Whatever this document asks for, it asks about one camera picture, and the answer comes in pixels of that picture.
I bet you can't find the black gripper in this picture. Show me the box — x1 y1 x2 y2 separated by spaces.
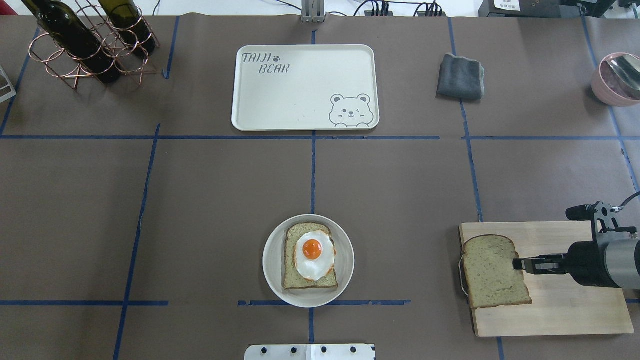
513 241 608 288

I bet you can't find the bread slice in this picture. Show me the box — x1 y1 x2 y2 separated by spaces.
282 222 338 290
462 234 533 309

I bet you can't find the white round plate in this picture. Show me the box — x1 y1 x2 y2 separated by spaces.
262 214 355 308

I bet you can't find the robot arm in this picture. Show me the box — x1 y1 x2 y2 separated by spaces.
512 240 639 290

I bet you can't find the cream bear serving tray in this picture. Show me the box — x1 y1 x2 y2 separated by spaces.
231 44 380 132

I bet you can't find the wooden cutting board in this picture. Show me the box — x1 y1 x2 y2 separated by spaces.
459 221 634 337

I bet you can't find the pink bowl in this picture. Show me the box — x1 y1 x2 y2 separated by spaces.
590 52 639 107

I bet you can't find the grey folded cloth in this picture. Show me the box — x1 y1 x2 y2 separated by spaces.
436 53 485 101

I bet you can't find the metal spoon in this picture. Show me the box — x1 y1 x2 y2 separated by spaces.
606 54 640 100

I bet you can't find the fried egg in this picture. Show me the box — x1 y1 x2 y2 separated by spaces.
294 230 336 281

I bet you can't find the black equipment on back shelf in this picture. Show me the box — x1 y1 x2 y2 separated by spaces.
478 0 616 19

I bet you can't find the dark wine bottle right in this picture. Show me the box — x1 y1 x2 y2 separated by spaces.
99 0 157 59

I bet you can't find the dark wine bottle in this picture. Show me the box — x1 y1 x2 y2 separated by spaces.
22 0 121 84
99 0 157 59

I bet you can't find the dark wine bottle left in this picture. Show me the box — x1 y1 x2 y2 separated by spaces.
22 0 121 84

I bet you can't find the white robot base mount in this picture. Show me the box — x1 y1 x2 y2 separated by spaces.
244 343 377 360

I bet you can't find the grey metal camera post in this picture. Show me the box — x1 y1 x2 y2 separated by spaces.
301 0 327 23

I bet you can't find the copper wire bottle rack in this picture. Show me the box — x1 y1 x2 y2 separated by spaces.
28 0 160 90

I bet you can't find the white frame at left edge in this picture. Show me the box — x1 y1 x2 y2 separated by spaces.
0 66 17 103

